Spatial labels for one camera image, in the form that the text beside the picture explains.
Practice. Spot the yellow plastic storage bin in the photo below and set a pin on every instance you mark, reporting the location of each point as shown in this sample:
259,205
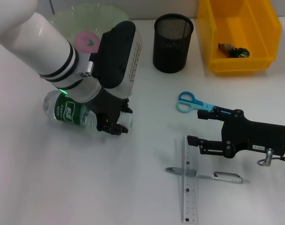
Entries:
227,28

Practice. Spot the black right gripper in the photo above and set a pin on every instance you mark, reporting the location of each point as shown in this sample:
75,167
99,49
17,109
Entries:
255,136

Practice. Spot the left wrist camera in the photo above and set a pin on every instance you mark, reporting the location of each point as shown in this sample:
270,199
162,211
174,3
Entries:
114,58

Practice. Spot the white silver ballpoint pen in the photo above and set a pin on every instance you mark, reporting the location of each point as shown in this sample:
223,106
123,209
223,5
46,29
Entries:
227,177

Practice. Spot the green plastic wrapper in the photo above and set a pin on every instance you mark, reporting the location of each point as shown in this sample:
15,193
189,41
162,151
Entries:
235,51

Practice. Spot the black mesh pen holder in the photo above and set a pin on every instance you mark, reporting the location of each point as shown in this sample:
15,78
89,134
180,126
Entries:
170,47

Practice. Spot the blue scissors with sheath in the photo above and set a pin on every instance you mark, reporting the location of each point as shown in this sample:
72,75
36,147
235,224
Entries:
204,106

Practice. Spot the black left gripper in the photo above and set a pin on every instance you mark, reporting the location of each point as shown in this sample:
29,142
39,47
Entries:
109,105

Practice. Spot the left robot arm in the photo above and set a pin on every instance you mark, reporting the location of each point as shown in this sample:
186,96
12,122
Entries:
39,42

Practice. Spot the transparent plastic ruler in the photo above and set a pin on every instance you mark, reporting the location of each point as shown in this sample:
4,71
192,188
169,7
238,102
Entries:
190,199

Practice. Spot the pink round ball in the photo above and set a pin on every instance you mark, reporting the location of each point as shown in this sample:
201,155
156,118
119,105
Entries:
85,41

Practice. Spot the translucent green fruit bowl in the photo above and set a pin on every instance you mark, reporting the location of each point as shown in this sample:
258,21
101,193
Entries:
98,14

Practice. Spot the clear water bottle green label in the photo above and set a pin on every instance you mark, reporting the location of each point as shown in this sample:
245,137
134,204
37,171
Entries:
62,110

